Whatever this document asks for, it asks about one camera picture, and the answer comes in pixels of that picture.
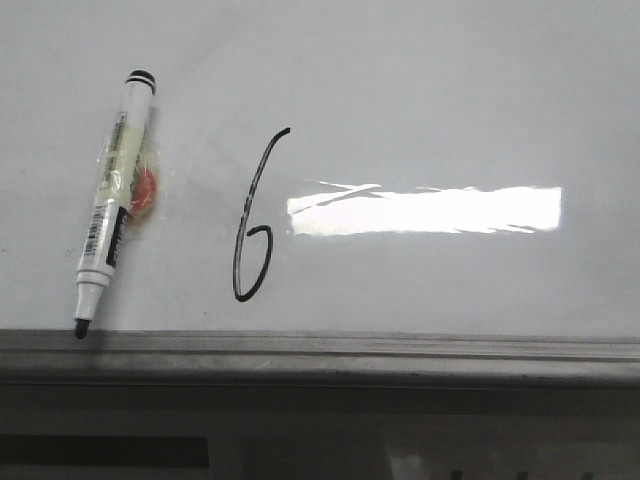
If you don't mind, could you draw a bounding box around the white whiteboard with aluminium frame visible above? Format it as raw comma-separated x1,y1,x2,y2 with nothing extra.
1,1,639,387

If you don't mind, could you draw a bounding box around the white black whiteboard marker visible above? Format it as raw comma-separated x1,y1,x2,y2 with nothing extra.
74,69,156,339

